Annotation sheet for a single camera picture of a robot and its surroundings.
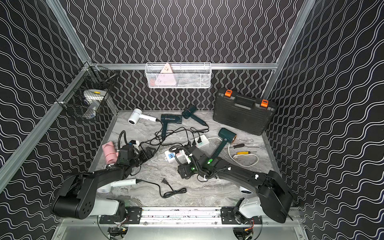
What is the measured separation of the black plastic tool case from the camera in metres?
0.89

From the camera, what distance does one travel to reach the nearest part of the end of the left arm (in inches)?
28.7

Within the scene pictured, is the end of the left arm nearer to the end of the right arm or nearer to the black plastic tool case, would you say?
the end of the right arm

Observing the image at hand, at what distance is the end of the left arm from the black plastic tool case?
0.54 m
